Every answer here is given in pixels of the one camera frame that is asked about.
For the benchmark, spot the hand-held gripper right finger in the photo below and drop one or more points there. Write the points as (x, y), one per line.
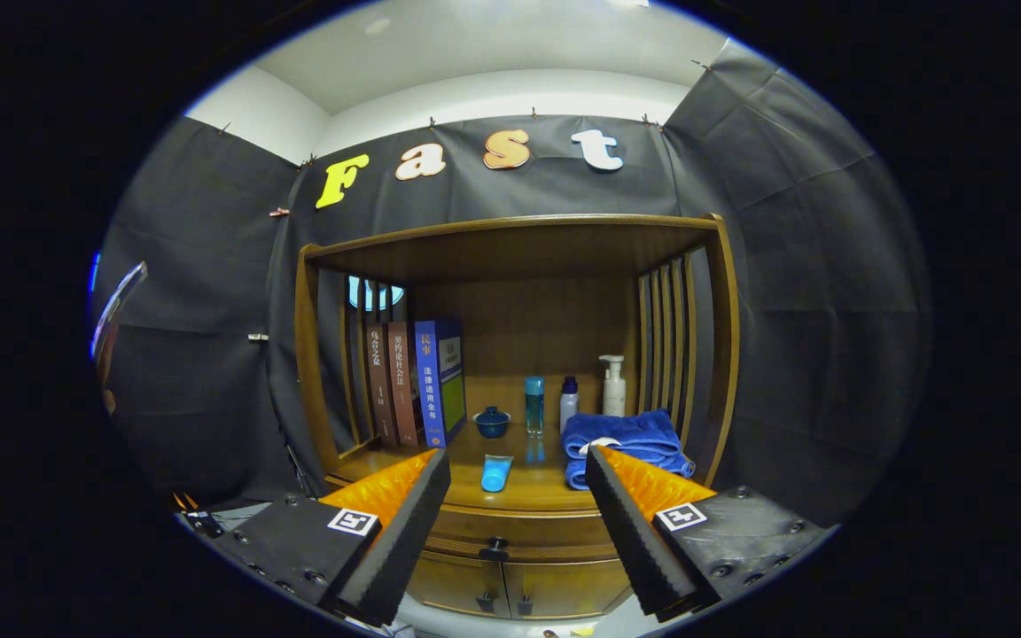
(630, 540)

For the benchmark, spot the small white blue-capped bottle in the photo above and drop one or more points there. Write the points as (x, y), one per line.
(568, 408)

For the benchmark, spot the blue lidded teacup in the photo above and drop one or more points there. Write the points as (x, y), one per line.
(492, 424)

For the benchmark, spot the wooden cabinet with shelf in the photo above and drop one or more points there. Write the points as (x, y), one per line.
(519, 248)

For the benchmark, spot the black backdrop cloth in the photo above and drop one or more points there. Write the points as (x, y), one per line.
(812, 266)

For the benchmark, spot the wooden countertop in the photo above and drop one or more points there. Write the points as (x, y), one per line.
(548, 483)

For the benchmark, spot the reddish brown book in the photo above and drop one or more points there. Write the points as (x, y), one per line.
(402, 390)

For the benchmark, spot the folded blue towel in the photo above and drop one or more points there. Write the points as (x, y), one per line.
(626, 434)

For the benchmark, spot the white pump bottle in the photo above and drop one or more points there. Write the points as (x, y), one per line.
(614, 394)

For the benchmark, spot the light blue tube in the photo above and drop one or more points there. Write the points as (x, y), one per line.
(496, 474)

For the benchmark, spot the blue book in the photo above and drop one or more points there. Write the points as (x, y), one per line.
(429, 390)

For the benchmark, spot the wooden drawer with black knob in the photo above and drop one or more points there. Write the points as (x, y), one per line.
(546, 532)

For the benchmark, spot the clear blue bottle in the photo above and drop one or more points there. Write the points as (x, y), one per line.
(534, 408)

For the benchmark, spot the dark brown book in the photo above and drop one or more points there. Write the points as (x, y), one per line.
(379, 390)

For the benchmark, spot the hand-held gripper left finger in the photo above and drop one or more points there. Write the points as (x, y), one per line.
(404, 540)

